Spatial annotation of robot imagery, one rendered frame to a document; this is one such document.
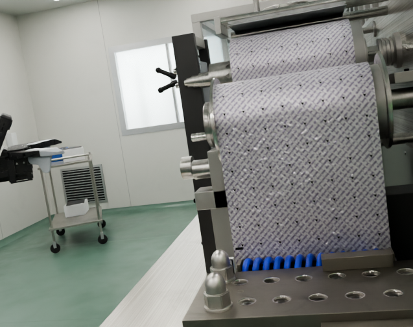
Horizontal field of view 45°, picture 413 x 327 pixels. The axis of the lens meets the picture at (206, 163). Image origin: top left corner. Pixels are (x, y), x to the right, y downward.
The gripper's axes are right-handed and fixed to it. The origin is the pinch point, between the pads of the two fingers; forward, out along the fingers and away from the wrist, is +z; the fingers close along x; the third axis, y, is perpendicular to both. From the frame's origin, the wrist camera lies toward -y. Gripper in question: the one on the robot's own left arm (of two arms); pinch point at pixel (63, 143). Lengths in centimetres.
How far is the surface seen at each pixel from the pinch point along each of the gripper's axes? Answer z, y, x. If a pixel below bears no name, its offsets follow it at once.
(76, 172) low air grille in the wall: 21, 140, -561
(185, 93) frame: 27.1, -10.9, 22.9
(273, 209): 28, 4, 64
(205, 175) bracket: 22, 1, 50
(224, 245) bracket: 23, 13, 53
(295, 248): 30, 10, 66
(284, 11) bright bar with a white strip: 46, -26, 35
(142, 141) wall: 111, 103, -518
